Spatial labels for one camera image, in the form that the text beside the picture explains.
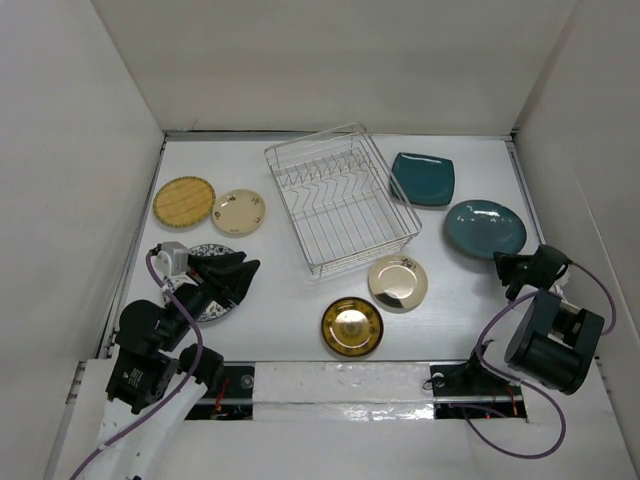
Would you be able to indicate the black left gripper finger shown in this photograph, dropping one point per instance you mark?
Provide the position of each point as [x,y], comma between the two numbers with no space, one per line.
[234,281]
[204,267]

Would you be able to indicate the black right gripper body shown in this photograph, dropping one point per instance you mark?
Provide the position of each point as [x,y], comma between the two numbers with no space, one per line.
[522,272]

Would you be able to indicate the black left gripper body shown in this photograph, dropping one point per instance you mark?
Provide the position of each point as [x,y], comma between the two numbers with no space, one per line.
[193,298]

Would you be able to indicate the teal round blossom plate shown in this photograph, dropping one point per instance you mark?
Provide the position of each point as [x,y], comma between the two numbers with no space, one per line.
[479,228]

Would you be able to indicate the dark teal square plate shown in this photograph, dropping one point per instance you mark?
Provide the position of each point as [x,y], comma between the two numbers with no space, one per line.
[427,181]

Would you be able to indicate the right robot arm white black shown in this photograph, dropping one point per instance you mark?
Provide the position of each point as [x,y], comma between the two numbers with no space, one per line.
[555,342]

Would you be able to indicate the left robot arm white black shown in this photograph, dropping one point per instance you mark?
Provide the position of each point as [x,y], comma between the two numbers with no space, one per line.
[163,369]

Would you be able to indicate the blue white floral plate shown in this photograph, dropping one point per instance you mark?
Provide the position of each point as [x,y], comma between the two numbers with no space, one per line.
[204,251]

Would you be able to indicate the cream plate with red marks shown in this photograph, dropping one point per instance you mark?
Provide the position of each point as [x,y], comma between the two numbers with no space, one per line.
[239,212]

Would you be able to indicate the yellow woven round plate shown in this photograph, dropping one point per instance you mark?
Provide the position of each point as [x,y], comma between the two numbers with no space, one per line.
[183,202]

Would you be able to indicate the glossy cream plate black motif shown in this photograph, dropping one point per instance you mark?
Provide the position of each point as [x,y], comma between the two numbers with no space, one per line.
[398,282]

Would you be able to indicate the gold brown patterned plate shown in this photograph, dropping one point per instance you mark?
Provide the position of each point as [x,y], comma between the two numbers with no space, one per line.
[352,327]

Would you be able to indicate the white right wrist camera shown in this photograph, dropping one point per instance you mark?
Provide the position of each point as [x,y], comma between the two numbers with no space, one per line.
[559,286]

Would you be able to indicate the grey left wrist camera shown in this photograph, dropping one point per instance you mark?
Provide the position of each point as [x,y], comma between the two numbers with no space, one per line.
[170,258]

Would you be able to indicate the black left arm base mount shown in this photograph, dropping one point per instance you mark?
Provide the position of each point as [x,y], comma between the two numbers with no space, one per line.
[232,400]

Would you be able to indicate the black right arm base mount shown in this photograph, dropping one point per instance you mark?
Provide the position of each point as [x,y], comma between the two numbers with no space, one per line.
[467,390]

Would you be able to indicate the silver wire dish rack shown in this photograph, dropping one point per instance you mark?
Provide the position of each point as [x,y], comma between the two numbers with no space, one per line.
[342,199]

